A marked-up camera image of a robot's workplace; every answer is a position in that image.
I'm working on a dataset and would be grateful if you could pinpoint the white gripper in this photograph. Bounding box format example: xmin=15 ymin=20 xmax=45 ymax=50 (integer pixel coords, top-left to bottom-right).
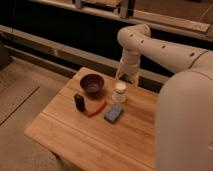
xmin=115 ymin=49 xmax=140 ymax=86

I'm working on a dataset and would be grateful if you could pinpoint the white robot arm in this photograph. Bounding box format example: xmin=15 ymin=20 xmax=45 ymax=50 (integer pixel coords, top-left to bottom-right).
xmin=117 ymin=24 xmax=213 ymax=171

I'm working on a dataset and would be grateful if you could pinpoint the black eraser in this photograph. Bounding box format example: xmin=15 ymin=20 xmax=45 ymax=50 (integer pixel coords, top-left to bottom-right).
xmin=74 ymin=94 xmax=85 ymax=112

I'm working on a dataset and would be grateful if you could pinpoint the purple bowl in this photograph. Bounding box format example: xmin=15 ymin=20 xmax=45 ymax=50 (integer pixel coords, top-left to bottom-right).
xmin=80 ymin=74 xmax=104 ymax=94

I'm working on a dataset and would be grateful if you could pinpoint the blue sponge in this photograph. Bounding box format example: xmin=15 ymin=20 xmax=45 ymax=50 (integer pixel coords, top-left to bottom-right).
xmin=104 ymin=103 xmax=123 ymax=123

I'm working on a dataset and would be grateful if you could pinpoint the wooden cutting board table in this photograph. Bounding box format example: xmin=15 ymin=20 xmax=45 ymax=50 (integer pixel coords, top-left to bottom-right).
xmin=25 ymin=67 xmax=157 ymax=171

